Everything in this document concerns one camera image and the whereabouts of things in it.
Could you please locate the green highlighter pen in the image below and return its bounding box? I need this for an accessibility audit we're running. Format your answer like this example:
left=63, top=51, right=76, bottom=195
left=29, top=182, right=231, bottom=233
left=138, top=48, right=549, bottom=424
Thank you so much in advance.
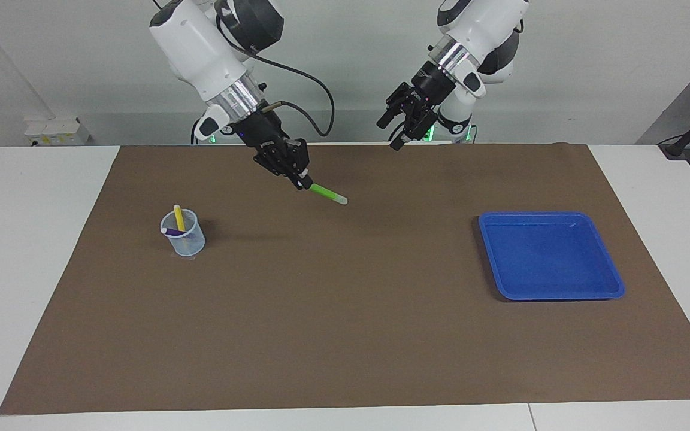
left=308, top=182, right=349, bottom=205

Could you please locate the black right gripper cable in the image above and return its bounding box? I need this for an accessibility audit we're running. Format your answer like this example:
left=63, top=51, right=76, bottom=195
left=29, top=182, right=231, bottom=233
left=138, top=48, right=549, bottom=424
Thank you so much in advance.
left=216, top=15, right=336, bottom=138

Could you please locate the white power strip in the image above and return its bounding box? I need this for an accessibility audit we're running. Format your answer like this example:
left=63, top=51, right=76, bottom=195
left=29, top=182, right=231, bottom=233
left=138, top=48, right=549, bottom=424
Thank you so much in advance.
left=23, top=117, right=91, bottom=146

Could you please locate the blue plastic tray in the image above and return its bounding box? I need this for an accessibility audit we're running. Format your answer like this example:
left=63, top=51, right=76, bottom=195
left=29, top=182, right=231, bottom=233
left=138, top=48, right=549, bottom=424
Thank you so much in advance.
left=478, top=211, right=626, bottom=301

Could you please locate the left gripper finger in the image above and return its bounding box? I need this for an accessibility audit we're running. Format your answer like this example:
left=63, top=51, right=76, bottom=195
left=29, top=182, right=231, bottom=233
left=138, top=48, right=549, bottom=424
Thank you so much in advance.
left=390, top=107, right=438, bottom=151
left=377, top=84, right=417, bottom=129

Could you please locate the brown table mat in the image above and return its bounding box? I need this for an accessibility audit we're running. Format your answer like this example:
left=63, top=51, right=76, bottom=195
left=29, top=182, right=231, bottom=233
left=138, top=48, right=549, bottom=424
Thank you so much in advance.
left=0, top=142, right=690, bottom=415

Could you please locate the clear plastic cup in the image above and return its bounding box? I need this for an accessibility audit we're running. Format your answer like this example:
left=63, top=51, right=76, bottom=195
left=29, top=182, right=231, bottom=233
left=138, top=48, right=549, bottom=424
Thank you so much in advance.
left=160, top=208, right=206, bottom=257

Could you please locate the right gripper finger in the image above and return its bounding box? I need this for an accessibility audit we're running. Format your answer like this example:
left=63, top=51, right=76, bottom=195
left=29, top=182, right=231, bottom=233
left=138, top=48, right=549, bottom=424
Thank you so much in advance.
left=285, top=141, right=311, bottom=177
left=254, top=150, right=313, bottom=191

